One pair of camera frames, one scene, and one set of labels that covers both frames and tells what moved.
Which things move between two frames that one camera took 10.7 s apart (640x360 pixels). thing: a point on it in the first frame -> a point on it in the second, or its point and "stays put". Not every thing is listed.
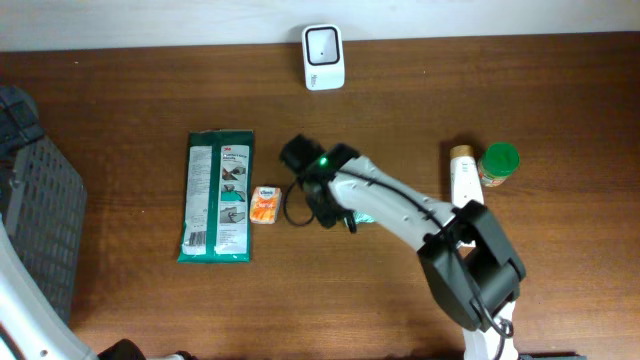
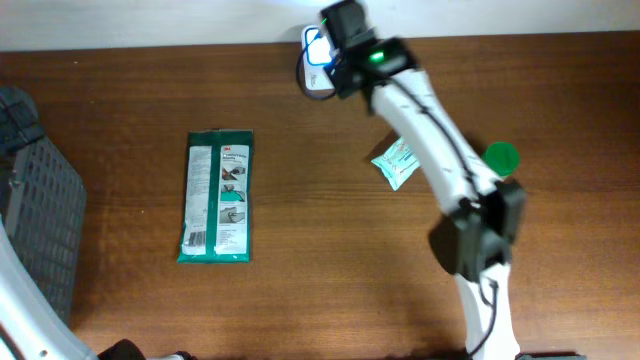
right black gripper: x=325 y=214 -> x=330 y=69
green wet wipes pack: x=217 y=203 stays put
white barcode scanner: x=324 y=65 stays put
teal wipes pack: x=360 y=217 -> x=398 y=163
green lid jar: x=498 y=161 stays put
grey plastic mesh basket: x=42 y=201 stays put
